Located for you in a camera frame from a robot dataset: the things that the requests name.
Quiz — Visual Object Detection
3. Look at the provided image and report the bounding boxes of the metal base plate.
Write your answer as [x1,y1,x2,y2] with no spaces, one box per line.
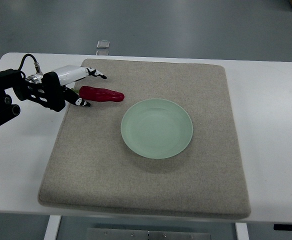
[85,228,212,240]

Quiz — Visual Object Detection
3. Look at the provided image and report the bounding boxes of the white table leg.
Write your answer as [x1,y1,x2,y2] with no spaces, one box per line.
[235,222,250,240]
[43,215,62,240]

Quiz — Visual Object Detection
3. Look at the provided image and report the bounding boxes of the white left table leg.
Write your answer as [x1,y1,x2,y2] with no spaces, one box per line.
[43,215,62,240]

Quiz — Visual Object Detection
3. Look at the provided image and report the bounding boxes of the white right table leg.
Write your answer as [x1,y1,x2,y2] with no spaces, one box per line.
[235,222,250,240]

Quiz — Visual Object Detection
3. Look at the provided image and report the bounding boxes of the red pepper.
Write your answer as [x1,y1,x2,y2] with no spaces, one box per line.
[73,86,125,102]

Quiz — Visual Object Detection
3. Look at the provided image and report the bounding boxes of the black table control panel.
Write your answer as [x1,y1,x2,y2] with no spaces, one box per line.
[273,224,292,231]

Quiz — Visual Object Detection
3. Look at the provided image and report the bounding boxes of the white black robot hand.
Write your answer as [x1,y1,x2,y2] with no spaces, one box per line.
[41,65,107,112]

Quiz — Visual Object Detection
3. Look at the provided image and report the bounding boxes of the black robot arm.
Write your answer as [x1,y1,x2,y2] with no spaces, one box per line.
[0,53,66,126]

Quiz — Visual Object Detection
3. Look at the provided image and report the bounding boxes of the pale green plate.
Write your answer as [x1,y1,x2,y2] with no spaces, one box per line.
[120,98,194,160]

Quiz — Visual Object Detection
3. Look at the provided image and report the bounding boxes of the clear floor socket cover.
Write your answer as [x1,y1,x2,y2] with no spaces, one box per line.
[96,40,110,49]

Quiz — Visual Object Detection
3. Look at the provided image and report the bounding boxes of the beige felt mat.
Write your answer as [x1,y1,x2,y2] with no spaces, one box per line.
[38,59,251,219]

